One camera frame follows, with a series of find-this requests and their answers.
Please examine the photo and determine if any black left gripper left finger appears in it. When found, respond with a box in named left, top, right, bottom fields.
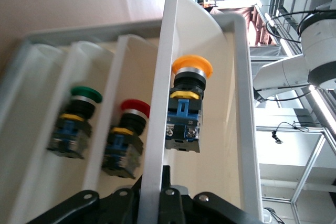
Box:
left=26, top=175, right=143, bottom=224

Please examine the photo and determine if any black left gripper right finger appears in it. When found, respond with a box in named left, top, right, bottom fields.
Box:
left=158, top=165, right=264, bottom=224

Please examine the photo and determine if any orange mushroom push button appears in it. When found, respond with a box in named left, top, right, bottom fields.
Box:
left=164, top=55, right=214, bottom=154

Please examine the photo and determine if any white plastic drawer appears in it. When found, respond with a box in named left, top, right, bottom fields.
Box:
left=138, top=0, right=242, bottom=224
left=82, top=34, right=162, bottom=196
left=7, top=40, right=119, bottom=224

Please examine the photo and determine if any red mushroom push button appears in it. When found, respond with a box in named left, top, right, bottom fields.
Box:
left=101, top=99, right=151, bottom=180

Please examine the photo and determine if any green mushroom push button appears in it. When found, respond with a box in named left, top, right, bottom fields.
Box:
left=46, top=85, right=103, bottom=159

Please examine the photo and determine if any white drawer cabinet shell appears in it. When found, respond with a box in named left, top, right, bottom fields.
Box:
left=20, top=14, right=265, bottom=224

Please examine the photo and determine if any black cable with plug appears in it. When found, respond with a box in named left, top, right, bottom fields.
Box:
left=271, top=121, right=329, bottom=145

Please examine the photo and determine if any aluminium profile frame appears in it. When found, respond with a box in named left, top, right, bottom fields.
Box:
left=256, top=125, right=336, bottom=224

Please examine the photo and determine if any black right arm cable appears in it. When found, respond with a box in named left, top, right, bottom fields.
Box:
left=264, top=10, right=325, bottom=44

